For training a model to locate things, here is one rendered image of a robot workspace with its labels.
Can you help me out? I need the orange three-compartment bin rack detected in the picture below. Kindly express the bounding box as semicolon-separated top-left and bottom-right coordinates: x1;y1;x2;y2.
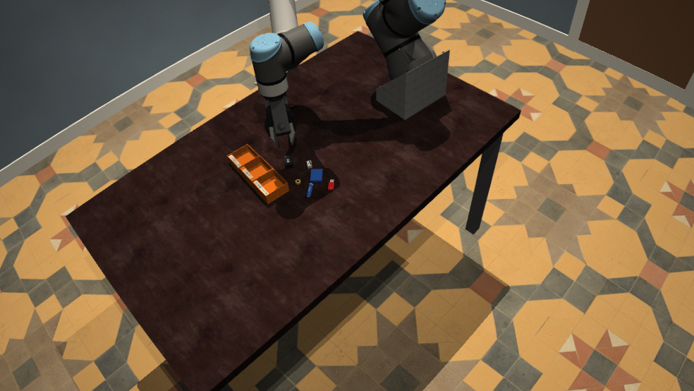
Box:
227;144;289;204

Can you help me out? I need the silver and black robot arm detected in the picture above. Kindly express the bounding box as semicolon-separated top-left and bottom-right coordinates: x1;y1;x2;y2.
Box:
250;0;446;136

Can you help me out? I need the black 9v battery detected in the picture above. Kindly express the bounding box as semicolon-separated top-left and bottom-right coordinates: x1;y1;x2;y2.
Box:
283;155;293;169

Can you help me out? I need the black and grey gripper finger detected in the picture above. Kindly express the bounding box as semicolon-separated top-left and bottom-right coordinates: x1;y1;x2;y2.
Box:
288;113;297;145
264;118;279;148

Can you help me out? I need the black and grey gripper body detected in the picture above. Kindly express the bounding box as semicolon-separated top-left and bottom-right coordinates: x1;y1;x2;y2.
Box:
263;93;291;125

